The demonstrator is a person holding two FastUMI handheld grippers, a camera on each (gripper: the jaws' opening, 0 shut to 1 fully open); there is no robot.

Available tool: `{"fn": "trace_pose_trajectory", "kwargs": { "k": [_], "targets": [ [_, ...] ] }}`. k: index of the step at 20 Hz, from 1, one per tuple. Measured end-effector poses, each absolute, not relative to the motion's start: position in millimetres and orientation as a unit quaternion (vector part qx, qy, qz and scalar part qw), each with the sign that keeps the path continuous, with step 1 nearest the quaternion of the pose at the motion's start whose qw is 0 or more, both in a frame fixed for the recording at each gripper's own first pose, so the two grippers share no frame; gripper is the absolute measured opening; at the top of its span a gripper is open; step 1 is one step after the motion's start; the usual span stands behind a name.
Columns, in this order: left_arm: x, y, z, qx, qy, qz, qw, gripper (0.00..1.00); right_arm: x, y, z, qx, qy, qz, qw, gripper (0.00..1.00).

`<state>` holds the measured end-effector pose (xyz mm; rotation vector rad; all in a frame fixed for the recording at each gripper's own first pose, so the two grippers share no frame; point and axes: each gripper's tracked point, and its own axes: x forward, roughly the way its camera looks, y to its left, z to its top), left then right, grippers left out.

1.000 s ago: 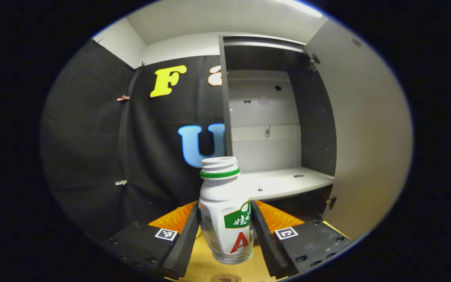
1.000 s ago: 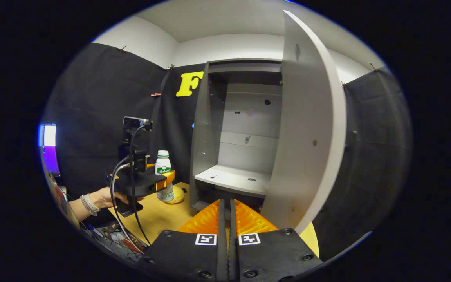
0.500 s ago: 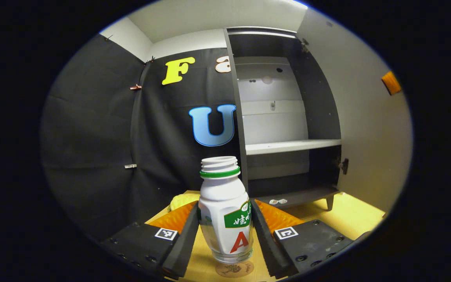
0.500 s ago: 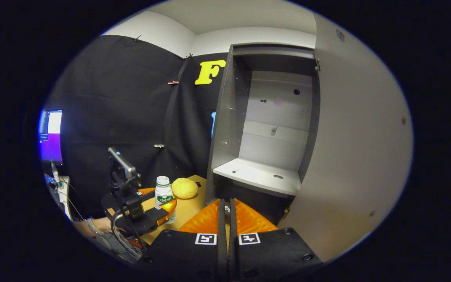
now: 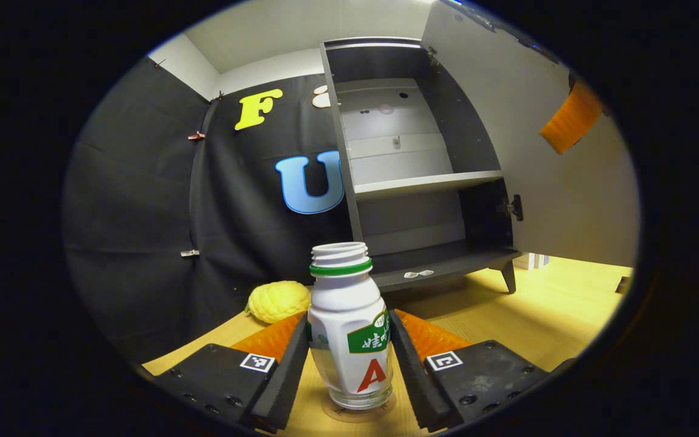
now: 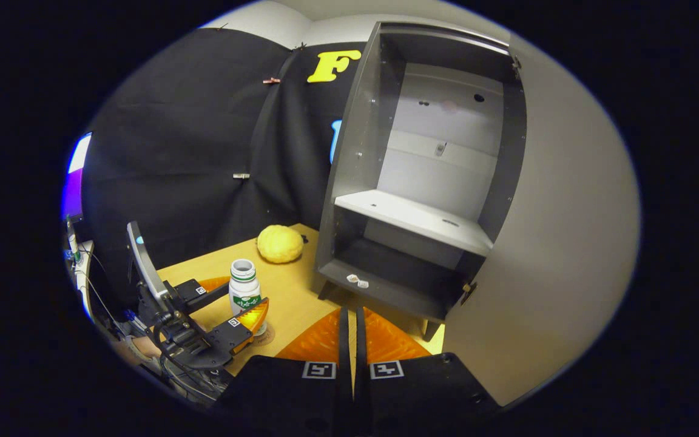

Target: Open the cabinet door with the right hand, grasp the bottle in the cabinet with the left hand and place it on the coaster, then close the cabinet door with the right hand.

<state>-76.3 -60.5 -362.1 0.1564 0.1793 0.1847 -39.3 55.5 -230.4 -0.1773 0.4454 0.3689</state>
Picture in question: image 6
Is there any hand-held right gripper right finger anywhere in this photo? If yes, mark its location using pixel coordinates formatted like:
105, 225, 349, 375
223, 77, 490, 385
354, 307, 503, 436

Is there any yellow round sponge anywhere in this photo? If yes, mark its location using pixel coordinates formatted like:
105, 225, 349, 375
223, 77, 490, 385
256, 224, 305, 265

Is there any round brown coaster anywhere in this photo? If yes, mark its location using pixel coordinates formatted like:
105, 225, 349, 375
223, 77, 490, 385
251, 322, 276, 348

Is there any white bottle with green label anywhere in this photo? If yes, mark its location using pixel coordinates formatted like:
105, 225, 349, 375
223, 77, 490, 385
228, 259, 268, 336

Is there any black backdrop cloth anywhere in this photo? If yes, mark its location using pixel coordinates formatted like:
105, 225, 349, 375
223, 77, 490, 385
78, 27, 370, 305

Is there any lit monitor screen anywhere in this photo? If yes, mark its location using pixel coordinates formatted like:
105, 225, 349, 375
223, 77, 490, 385
61, 132, 93, 223

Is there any beige cabinet door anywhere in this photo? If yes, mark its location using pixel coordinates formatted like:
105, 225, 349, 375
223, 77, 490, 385
443, 33, 641, 407

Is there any grey cabinet shelf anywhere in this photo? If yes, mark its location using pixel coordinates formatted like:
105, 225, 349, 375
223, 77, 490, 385
334, 189, 495, 257

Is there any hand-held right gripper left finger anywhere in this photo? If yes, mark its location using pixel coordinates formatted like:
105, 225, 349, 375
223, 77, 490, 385
212, 307, 354, 436

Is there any dark grey cabinet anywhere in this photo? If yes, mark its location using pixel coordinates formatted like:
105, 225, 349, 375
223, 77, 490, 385
314, 21, 528, 342

